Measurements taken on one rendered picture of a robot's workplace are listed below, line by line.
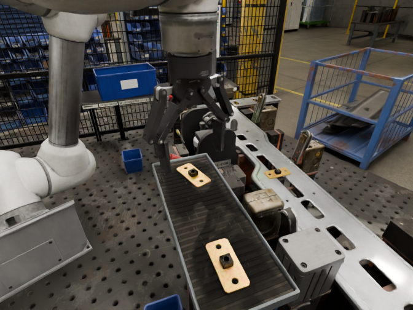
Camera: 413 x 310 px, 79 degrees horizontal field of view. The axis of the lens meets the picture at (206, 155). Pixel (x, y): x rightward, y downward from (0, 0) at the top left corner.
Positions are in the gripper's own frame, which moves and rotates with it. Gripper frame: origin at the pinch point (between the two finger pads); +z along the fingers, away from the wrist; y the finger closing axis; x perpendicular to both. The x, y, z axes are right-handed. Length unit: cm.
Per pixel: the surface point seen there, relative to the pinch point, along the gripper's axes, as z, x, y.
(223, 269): 5.3, -21.1, -10.0
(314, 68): 33, 95, 212
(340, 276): 21.2, -30.2, 15.3
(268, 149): 22, 13, 44
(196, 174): 5.0, -0.8, 0.3
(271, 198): 13.6, -10.6, 15.3
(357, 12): 41, 513, 1207
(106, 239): 52, 37, -17
